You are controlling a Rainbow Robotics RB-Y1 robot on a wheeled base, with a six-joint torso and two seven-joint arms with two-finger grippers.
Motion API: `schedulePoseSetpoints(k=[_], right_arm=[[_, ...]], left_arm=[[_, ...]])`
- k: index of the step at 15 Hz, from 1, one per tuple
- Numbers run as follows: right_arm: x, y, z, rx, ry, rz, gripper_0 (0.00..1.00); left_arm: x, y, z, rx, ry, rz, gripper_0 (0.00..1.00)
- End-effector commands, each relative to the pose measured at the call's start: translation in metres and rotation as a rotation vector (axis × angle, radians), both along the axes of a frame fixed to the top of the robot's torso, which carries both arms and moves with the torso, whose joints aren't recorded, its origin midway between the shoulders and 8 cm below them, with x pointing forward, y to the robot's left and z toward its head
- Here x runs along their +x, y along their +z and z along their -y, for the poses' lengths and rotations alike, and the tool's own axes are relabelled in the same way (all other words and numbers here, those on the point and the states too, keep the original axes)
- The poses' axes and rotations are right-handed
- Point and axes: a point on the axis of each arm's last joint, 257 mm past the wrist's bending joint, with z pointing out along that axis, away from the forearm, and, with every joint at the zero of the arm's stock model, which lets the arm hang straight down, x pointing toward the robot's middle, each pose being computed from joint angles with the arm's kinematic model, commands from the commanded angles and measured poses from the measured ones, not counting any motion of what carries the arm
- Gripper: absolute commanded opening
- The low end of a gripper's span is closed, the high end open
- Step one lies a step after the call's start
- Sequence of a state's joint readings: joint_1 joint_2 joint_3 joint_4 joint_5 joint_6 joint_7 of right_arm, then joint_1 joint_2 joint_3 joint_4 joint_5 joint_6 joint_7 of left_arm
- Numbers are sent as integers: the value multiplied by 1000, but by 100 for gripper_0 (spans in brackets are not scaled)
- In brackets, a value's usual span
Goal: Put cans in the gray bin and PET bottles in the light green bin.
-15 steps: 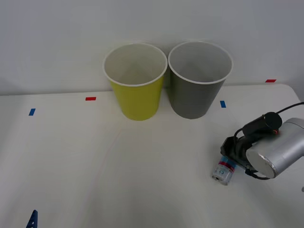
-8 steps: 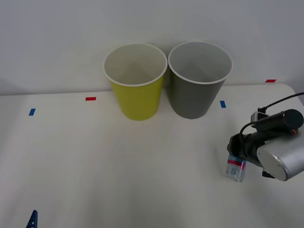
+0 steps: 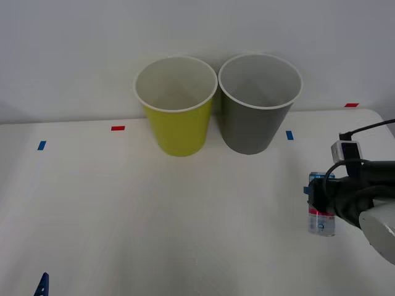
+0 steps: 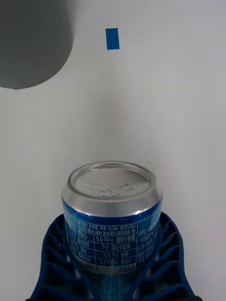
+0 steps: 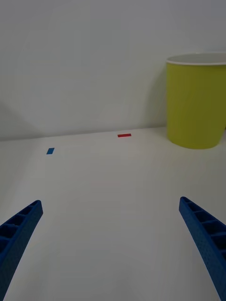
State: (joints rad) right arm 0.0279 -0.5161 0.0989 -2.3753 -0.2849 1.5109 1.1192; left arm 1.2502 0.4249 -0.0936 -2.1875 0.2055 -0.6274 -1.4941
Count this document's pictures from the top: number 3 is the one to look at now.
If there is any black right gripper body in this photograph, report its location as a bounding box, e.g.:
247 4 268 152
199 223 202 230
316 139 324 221
307 177 343 216

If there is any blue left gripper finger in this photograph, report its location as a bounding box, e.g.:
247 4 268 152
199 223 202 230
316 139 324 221
33 272 49 296

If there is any blue silver drink can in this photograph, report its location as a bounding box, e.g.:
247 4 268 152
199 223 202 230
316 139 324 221
308 171 336 237

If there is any grey plastic waste bin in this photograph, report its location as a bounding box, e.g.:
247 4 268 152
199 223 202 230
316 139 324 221
217 53 303 155

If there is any yellow-green plastic waste bin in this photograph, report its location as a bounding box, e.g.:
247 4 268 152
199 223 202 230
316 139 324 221
133 55 219 157

